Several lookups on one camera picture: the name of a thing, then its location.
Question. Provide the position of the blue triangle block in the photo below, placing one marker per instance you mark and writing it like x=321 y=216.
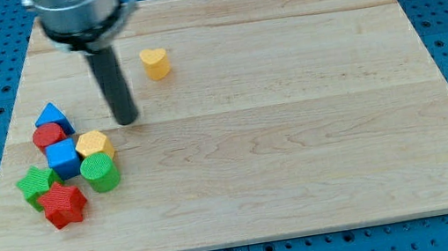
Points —
x=53 y=114

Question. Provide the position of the light wooden board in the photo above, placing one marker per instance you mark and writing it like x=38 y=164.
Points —
x=279 y=119

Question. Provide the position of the yellow heart block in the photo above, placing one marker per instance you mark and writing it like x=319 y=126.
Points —
x=155 y=62

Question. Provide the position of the green cylinder block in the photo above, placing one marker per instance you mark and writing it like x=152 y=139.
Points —
x=100 y=172

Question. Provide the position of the yellow hexagon block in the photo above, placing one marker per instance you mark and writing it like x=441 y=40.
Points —
x=94 y=142

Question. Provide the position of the black cylindrical pointer rod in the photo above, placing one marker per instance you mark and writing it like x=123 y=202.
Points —
x=107 y=72

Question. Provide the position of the blue cube block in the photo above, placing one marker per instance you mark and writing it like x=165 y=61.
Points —
x=63 y=158

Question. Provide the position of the red cylinder block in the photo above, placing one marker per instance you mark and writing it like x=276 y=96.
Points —
x=48 y=134

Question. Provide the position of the red star block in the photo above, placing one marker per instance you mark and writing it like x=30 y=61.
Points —
x=63 y=205

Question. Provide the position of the green star block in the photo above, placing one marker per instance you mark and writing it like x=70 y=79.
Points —
x=36 y=183

